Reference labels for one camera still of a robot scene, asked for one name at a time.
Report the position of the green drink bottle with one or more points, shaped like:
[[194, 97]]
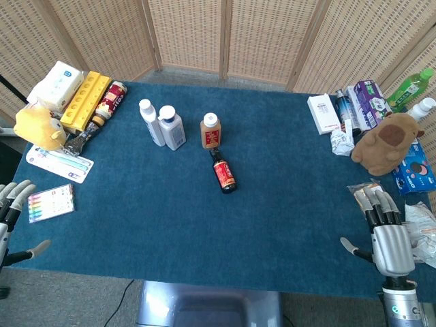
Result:
[[407, 90]]

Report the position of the purple tissue pack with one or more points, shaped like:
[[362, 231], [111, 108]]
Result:
[[369, 102]]

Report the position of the red Costa coffee bottle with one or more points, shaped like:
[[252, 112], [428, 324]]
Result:
[[110, 100]]

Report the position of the toothbrush blister pack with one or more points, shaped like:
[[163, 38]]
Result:
[[58, 165]]

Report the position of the wicker folding screen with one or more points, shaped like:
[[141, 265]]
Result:
[[187, 34]]

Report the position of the clear snack packet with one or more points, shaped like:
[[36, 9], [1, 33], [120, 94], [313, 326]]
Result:
[[357, 188]]

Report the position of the white bottle with blue cap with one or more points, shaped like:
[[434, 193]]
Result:
[[173, 131]]

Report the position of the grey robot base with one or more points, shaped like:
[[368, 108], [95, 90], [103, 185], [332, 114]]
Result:
[[207, 306]]

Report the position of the highlighter pen pack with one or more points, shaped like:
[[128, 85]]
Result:
[[51, 203]]

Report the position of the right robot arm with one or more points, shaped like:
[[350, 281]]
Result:
[[402, 306]]

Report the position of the black pole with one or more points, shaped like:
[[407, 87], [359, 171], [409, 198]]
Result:
[[12, 87]]

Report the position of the white tissue pack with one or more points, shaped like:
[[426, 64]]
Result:
[[56, 85]]

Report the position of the orange juice bottle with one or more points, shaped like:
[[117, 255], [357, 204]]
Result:
[[211, 134]]

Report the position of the blue cloth table mat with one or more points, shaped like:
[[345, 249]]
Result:
[[163, 211]]

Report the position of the blue Oreo box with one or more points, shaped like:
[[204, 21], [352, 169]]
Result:
[[415, 173]]

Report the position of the small white bottle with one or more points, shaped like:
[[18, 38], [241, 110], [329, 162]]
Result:
[[422, 109]]

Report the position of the dark glass sauce bottle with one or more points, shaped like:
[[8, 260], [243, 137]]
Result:
[[225, 173]]

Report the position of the crumpled white packet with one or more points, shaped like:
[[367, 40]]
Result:
[[341, 143]]

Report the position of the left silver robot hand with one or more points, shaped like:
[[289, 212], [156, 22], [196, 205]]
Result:
[[15, 197]]

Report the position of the brown capybara plush toy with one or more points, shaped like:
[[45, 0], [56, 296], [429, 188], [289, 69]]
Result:
[[385, 146]]

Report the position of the yellow plush toy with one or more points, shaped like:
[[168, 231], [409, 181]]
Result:
[[35, 127]]

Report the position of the crumpled clear plastic bag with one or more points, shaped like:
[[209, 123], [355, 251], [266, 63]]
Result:
[[422, 231]]

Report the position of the tall white plastic bottle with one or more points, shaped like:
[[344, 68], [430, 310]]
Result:
[[150, 122]]

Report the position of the yellow plastic hole tray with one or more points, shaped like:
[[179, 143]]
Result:
[[85, 102]]

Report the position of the white cardboard box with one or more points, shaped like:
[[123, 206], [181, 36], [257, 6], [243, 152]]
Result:
[[323, 114]]

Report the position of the dark blue can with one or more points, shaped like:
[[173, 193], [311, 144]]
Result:
[[344, 105]]

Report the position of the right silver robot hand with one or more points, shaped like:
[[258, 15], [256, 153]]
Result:
[[391, 245]]

